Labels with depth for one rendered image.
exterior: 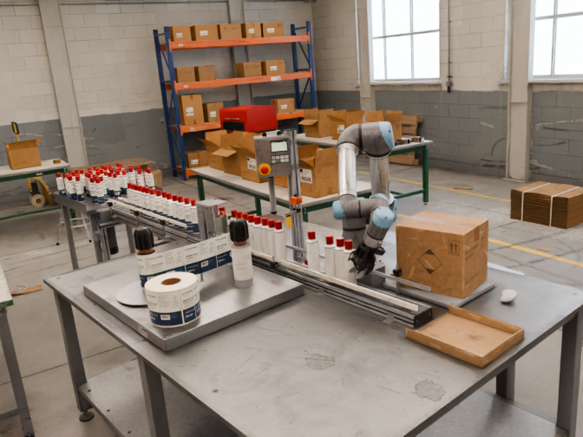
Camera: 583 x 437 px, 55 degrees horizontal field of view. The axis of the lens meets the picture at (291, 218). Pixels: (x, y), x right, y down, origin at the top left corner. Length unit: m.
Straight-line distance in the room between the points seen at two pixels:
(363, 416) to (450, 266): 0.84
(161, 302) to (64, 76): 7.96
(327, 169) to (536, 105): 4.32
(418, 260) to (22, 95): 8.22
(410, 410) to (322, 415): 0.25
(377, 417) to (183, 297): 0.87
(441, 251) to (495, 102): 6.30
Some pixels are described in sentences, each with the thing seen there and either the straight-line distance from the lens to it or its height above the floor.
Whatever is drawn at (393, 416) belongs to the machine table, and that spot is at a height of 0.83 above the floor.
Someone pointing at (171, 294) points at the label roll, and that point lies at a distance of 2.12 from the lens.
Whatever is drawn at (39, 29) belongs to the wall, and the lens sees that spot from 9.92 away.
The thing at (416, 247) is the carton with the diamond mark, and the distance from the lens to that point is 2.34.
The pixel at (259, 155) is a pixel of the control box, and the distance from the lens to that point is 2.64.
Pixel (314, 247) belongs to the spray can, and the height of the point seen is 1.02.
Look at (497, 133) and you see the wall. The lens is 8.50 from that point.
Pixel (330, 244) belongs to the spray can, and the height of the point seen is 1.05.
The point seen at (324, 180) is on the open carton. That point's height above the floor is 0.90.
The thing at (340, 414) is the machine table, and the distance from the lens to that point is 1.68.
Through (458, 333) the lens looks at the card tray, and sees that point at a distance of 2.10.
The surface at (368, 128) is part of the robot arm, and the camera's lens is 2.42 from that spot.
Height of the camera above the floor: 1.80
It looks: 16 degrees down
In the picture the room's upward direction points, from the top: 5 degrees counter-clockwise
